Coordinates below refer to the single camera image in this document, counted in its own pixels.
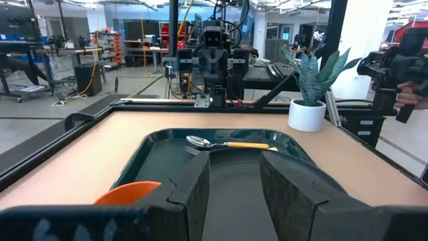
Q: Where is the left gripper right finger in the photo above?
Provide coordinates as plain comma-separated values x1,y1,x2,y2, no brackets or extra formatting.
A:
259,150,379,241

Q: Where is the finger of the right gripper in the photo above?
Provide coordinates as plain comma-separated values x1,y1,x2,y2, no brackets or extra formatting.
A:
206,54,218,83
217,54,229,83

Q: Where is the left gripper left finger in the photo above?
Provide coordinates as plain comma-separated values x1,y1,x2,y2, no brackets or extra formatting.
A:
134,151,211,241

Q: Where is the spoon with orange handle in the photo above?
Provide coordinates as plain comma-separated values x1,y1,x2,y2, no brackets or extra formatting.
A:
185,135,270,150

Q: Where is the red-orange plastic cup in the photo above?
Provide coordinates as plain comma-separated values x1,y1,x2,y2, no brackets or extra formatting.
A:
94,181,163,206

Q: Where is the dark green plastic tray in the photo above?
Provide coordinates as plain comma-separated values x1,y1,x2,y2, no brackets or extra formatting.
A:
110,128,317,202

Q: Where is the black desk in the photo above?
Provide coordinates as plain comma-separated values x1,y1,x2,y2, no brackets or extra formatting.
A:
241,63,302,101

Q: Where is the white pillar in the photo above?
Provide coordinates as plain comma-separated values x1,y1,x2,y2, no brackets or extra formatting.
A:
252,19,268,59

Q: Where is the black keyboard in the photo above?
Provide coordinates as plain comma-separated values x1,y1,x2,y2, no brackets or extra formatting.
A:
266,62,296,80

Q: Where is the rack with red bins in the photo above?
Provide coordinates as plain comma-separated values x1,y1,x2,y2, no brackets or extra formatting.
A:
99,26,124,66

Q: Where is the green plant in white pot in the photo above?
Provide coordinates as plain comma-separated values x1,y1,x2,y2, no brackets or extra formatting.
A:
280,46,362,133

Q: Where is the black control box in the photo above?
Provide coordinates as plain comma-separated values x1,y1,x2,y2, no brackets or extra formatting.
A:
338,109,386,149

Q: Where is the black floor bin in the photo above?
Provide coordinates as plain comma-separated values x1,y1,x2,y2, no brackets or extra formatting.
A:
74,62,104,98

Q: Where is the person's hand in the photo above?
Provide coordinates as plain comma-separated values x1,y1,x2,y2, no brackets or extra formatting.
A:
394,82,428,111

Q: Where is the black workbench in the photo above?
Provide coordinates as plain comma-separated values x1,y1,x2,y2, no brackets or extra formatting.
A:
0,31,105,103

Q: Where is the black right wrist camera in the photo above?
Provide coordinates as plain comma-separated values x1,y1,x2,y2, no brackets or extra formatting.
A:
202,25,223,49

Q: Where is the black aluminium rig frame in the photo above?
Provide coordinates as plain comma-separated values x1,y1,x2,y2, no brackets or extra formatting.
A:
0,0,428,193

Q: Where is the black leader arm handle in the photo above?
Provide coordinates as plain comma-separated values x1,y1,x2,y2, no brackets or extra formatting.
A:
356,25,428,124

